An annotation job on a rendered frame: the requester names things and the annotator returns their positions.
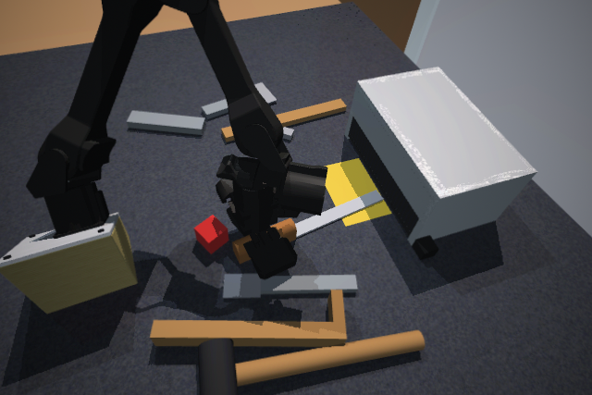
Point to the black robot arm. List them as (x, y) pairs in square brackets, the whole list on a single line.
[(76, 148)]

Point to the red cube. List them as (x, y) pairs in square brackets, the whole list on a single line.
[(212, 234)]

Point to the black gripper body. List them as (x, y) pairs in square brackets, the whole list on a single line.
[(273, 254)]

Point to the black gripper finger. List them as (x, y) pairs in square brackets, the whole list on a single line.
[(249, 247), (232, 218)]

